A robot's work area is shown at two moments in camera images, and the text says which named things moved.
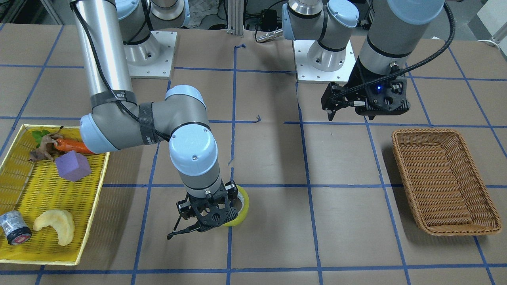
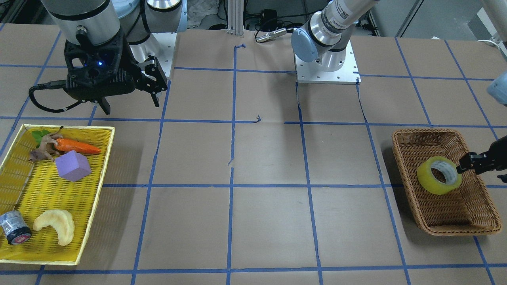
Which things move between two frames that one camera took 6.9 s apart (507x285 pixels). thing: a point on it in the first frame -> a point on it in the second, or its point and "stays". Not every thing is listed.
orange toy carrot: (69, 144) stays
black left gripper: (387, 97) -> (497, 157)
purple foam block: (73, 166) stays
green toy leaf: (38, 135) stays
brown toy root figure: (47, 147) stays
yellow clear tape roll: (242, 194) -> (429, 183)
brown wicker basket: (446, 192) stays
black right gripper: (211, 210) -> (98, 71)
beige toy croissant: (62, 220) stays
